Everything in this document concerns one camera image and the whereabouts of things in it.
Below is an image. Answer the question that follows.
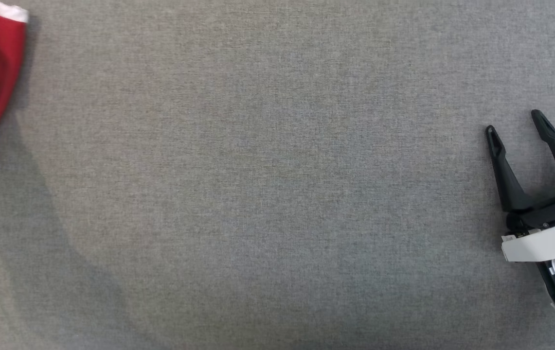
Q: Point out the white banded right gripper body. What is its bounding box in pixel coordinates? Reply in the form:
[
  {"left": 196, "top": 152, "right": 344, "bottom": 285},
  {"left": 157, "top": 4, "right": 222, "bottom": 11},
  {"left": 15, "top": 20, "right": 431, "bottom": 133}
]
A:
[{"left": 501, "top": 192, "right": 555, "bottom": 263}]

